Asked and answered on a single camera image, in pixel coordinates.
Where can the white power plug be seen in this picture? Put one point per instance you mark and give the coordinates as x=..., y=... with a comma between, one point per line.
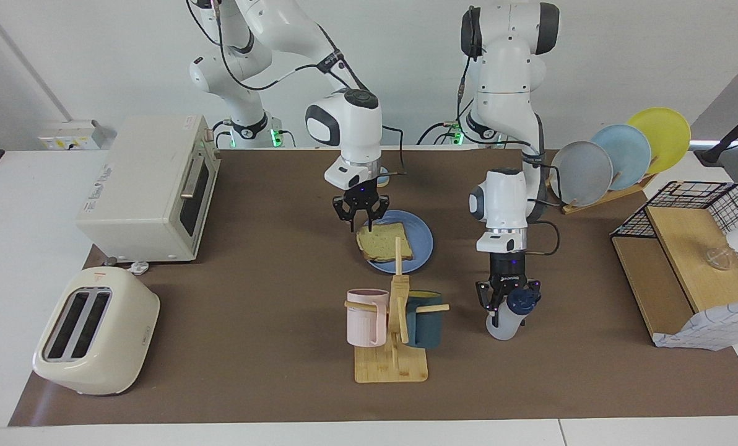
x=138, y=267

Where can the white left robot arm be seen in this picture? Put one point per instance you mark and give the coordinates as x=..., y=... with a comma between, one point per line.
x=505, y=68

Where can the clear glass piece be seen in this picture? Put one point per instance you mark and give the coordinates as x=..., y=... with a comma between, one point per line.
x=720, y=260

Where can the teal mug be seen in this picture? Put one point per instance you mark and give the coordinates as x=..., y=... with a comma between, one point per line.
x=426, y=325

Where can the white wall socket box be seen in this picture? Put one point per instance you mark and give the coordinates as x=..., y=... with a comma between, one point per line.
x=72, y=133

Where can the white checked cloth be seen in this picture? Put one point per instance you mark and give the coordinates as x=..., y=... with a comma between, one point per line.
x=716, y=325

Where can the toasted bread slice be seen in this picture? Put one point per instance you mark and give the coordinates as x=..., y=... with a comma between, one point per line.
x=384, y=244

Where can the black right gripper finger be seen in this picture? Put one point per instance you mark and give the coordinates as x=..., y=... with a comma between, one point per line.
x=378, y=209
x=344, y=210

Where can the pink ribbed mug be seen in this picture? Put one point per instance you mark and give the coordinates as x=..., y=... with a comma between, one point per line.
x=364, y=322

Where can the wooden mug tree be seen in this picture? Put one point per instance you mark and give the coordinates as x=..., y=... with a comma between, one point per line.
x=390, y=368

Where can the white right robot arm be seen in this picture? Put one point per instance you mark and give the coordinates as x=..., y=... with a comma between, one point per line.
x=350, y=136

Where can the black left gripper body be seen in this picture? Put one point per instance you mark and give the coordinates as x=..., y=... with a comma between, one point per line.
x=508, y=269

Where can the brown table mat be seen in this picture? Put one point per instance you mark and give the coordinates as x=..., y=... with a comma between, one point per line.
x=270, y=347

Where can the light blue plate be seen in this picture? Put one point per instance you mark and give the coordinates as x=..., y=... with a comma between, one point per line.
x=629, y=152

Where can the seasoning bottle with blue cap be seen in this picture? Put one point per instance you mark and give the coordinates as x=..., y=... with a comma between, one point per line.
x=504, y=328

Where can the blue round plate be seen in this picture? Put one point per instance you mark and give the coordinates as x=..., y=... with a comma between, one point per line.
x=421, y=248

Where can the wooden shelf box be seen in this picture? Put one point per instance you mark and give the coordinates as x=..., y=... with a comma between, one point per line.
x=685, y=248

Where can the wooden dish rack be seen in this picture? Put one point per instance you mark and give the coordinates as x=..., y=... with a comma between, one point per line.
x=604, y=199

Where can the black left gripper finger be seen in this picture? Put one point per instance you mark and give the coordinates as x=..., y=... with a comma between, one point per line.
x=533, y=285
x=486, y=297

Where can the yellow plate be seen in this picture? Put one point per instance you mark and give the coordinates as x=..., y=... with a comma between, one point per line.
x=669, y=133

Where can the pale grey plate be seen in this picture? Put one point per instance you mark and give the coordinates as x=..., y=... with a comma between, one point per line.
x=586, y=176

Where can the cream two-slot toaster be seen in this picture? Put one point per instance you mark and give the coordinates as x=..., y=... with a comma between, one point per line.
x=115, y=334

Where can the white toaster oven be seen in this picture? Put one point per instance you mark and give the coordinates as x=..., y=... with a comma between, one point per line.
x=134, y=204

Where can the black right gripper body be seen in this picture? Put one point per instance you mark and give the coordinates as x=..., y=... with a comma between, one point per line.
x=361, y=195

